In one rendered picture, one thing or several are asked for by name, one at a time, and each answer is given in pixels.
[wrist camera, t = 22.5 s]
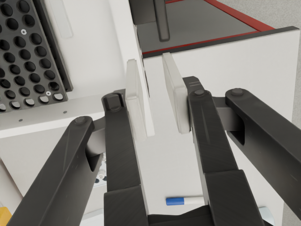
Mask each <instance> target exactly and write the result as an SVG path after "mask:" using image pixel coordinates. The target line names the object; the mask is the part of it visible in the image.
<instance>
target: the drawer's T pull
mask: <svg viewBox="0 0 301 226"><path fill-rule="evenodd" d="M129 5H130V10H131V15H132V19H133V24H134V25H141V24H146V23H151V22H155V21H156V25H157V31H158V37H159V41H160V42H161V43H163V42H168V41H169V40H170V33H169V26H168V17H167V11H166V4H165V0H129Z"/></svg>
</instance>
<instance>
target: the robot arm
mask: <svg viewBox="0 0 301 226"><path fill-rule="evenodd" d="M161 56H162V62H163V70H164V77H165V83H166V89H167V92H168V96H169V99H170V103H171V106H172V110H173V113H174V117H175V120H176V124H177V128H178V131H179V133H181V134H188V133H190V131H192V134H193V143H194V146H195V152H196V157H197V162H198V169H199V175H200V180H201V185H202V192H203V198H204V203H205V205H203V206H201V207H199V208H196V209H193V210H191V211H188V212H186V213H184V214H181V215H164V214H149V210H148V205H147V200H146V194H145V190H144V186H143V181H142V175H141V170H140V165H139V161H138V155H137V150H136V145H135V141H137V142H141V141H145V140H146V139H147V133H146V120H145V110H144V100H143V91H142V85H141V80H140V75H139V71H138V65H137V60H135V59H129V60H128V61H127V68H126V88H125V89H120V90H115V91H113V92H112V93H108V94H106V95H104V96H103V97H102V98H101V101H102V105H103V109H104V115H105V116H103V117H102V118H99V119H97V120H94V121H93V119H92V117H90V116H79V117H77V118H75V119H74V120H72V121H71V122H70V124H69V125H68V127H67V128H66V130H65V132H64V133H63V135H62V137H61V138H60V140H59V141H58V143H57V145H56V146H55V148H54V149H53V151H52V152H51V154H50V156H49V157H48V159H47V161H46V162H45V164H44V165H43V167H42V169H41V170H40V172H39V173H38V175H37V177H36V178H35V180H34V181H33V183H32V184H31V186H30V188H29V190H28V191H27V193H26V194H25V196H24V197H23V199H22V201H21V202H20V204H19V206H18V207H17V209H16V210H15V212H14V214H13V215H12V217H11V218H10V220H9V222H8V223H7V225H6V226H80V223H81V220H82V217H83V214H84V211H85V209H86V206H87V203H88V200H89V197H90V194H91V192H92V189H93V186H94V183H95V180H96V177H97V174H98V172H99V169H100V166H101V163H102V160H103V153H104V152H106V175H107V192H105V193H104V195H103V209H104V226H273V225H272V224H270V223H268V222H267V221H265V220H264V219H262V216H261V214H260V211H259V209H258V206H257V203H256V201H255V198H254V196H253V193H252V191H251V188H250V186H249V183H248V180H247V178H246V175H245V173H244V171H243V169H239V168H238V166H237V162H236V160H235V157H234V155H233V152H232V149H231V146H230V143H229V141H228V138H227V135H228V136H229V138H230V139H231V140H232V141H233V142H234V143H235V145H236V146H237V147H238V148H239V149H240V150H241V151H242V153H243V154H244V155H245V156H246V157H247V158H248V160H249V161H250V162H251V163H252V164H253V166H254V167H255V168H256V169H257V170H258V172H259V173H260V174H261V175H262V176H263V177H264V178H265V179H266V181H267V182H268V183H269V184H270V185H271V187H272V188H273V189H274V190H275V191H276V192H277V194H278V195H279V196H280V197H281V198H282V200H283V201H284V202H285V203H286V204H287V206H288V207H289V208H290V209H291V210H292V211H293V212H294V213H295V215H296V216H297V217H298V218H299V219H300V221H301V129H300V128H298V127H297V126H295V125H294V124H293V123H291V122H290V121H289V120H287V119H286V118H285V117H283V116H282V115H281V114H279V113H278V112H276V111H275V110H274V109H273V108H271V107H270V106H269V105H267V104H266V103H264V102H263V101H262V100H260V99H259V98H258V97H256V96H255V95H254V94H252V93H251V92H250V91H248V90H246V89H242V88H234V89H230V90H228V91H226V92H225V97H215V96H212V94H211V92H210V91H208V90H205V89H204V87H203V86H202V84H201V82H200V81H199V79H198V78H197V77H195V76H189V77H184V78H182V77H181V74H180V72H179V70H178V68H177V65H176V64H175V61H174V59H173V57H172V55H171V53H170V52H167V53H163V54H162V55H161ZM225 130H226V133H227V135H226V133H225Z"/></svg>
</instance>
